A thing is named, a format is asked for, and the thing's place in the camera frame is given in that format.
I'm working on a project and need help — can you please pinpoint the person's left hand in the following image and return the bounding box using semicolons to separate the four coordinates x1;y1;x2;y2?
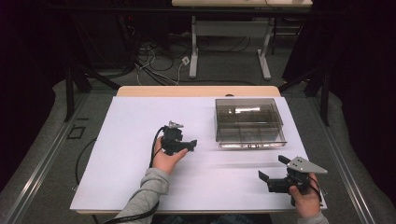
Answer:
151;135;190;175

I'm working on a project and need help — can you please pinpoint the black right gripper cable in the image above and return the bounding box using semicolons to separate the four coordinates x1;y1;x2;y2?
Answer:
307;175;325;207

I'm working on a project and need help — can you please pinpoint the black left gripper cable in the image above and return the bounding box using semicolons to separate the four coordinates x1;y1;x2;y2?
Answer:
103;125;166;224

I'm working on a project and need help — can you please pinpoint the black metal stand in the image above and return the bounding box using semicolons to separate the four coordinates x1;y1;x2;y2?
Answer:
63;60;123;123
277;64;332;127

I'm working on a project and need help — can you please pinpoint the black floor cable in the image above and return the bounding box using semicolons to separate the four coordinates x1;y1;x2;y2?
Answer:
75;137;98;187

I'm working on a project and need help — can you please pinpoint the person's right hand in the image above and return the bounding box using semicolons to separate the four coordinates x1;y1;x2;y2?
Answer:
289;173;322;219

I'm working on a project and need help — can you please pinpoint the white table cover sheet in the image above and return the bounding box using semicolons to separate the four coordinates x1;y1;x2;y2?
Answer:
69;95;328;215

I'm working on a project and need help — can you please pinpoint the tangle of floor cables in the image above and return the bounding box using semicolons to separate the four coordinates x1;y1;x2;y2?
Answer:
134;38;253;87

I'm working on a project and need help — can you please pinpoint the metal floor rail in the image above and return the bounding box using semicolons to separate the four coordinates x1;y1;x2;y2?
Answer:
0;92;92;224
306;96;378;224

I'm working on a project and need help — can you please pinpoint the wooden table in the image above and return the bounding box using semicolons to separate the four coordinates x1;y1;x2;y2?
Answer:
76;85;325;217

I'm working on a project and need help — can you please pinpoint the smoky transparent drawer organizer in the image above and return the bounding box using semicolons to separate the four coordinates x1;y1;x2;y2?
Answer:
214;97;288;149

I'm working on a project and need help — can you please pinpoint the white metal frame desk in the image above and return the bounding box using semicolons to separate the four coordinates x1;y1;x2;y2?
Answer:
171;0;314;81

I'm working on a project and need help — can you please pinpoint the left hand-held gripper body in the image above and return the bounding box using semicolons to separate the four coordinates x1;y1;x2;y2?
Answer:
161;120;189;157

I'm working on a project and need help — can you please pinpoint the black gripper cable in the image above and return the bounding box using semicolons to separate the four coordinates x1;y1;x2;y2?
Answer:
307;175;325;207
103;125;166;224

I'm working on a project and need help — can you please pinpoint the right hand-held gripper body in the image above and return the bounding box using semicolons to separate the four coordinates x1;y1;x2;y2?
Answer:
266;156;329;195

